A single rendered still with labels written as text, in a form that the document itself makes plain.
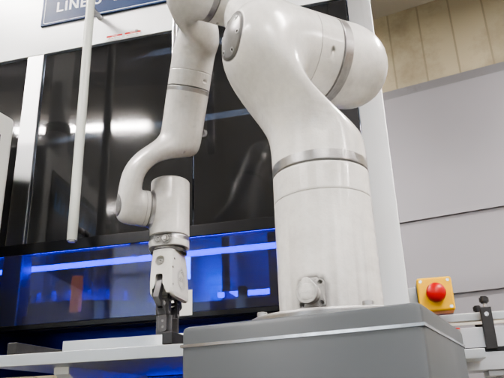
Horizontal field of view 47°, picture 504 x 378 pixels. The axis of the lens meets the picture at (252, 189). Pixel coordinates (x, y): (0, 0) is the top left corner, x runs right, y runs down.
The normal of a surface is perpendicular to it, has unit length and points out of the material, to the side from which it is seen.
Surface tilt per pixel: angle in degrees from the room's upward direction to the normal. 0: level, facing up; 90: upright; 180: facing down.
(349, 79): 144
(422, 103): 90
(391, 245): 90
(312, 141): 89
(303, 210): 90
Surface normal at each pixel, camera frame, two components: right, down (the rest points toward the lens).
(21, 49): -0.25, -0.34
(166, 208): 0.28, -0.30
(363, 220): 0.69, -0.28
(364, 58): 0.44, -0.04
